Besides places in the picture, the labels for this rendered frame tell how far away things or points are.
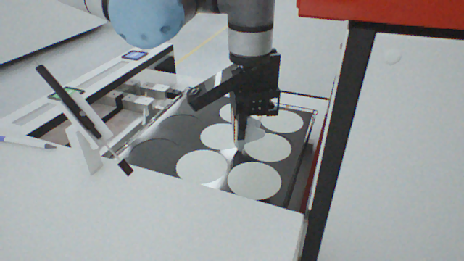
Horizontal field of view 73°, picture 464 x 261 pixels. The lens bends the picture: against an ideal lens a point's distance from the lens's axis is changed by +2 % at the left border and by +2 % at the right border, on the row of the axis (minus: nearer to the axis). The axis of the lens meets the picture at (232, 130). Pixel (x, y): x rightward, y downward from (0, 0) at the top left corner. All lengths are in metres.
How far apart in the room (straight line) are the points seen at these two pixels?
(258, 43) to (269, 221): 0.27
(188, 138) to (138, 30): 0.35
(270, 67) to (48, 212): 0.40
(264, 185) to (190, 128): 0.24
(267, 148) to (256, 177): 0.09
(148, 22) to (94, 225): 0.27
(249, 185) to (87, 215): 0.27
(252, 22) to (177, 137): 0.32
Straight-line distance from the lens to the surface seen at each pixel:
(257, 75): 0.56
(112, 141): 0.76
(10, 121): 0.77
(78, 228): 0.48
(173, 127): 0.74
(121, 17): 0.40
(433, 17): 0.32
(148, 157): 0.66
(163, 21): 0.38
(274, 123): 0.74
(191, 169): 0.61
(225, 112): 0.78
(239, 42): 0.51
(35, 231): 0.50
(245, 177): 0.59
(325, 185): 0.41
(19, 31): 3.97
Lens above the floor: 1.31
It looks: 35 degrees down
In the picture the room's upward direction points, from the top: straight up
